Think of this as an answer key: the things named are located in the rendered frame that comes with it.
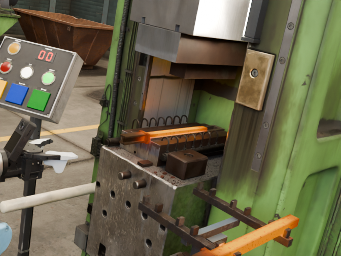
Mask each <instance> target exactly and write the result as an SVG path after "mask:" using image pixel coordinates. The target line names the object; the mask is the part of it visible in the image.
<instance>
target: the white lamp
mask: <svg viewBox="0 0 341 256"><path fill-rule="evenodd" d="M31 73H32V70H31V68H29V67H26V68H24V69H23V70H22V72H21V75H22V76H23V77H25V78H26V77H29V76H30V75H31Z"/></svg>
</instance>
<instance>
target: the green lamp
mask: <svg viewBox="0 0 341 256"><path fill-rule="evenodd" d="M53 78H54V76H53V74H52V73H46V74H45V75H44V76H43V81H44V82H45V83H50V82H52V80H53Z"/></svg>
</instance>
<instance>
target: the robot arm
mask: <svg viewBox="0 0 341 256"><path fill-rule="evenodd" d="M36 127H37V126H36V124H34V123H33V122H31V121H30V120H28V119H26V118H22V119H21V121H20V122H19V124H18V125H17V127H16V129H15V130H14V132H13V134H12V135H11V137H10V139H9V140H8V142H7V144H6V145H5V147H4V148H3V149H2V148H0V182H5V179H6V178H12V177H18V178H19V179H22V180H23V181H29V180H35V179H41V178H42V172H43V170H44V165H43V164H42V162H43V161H44V164H46V165H49V166H53V168H54V171H55V172H56V173H62V172H63V170H64V168H65V166H66V163H67V161H68V160H70V159H77V158H78V156H77V155H75V154H74V153H72V152H56V151H47V152H43V148H44V146H45V145H47V144H51V143H53V140H51V139H37V140H36V139H34V140H29V139H30V137H31V136H32V134H33V132H34V131H35V129H36ZM21 174H22V177H21ZM32 177H37V178H32ZM30 178H31V179H30ZM11 239H12V229H11V228H10V226H8V224H7V223H5V222H2V221H1V220H0V255H1V254H2V253H3V252H4V251H5V250H6V249H7V247H8V246H9V244H10V242H11Z"/></svg>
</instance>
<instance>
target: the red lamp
mask: <svg viewBox="0 0 341 256"><path fill-rule="evenodd" d="M10 67H11V64H10V63H9V62H4V63H3V64H2V65H1V71H2V72H7V71H8V70H9V69H10Z"/></svg>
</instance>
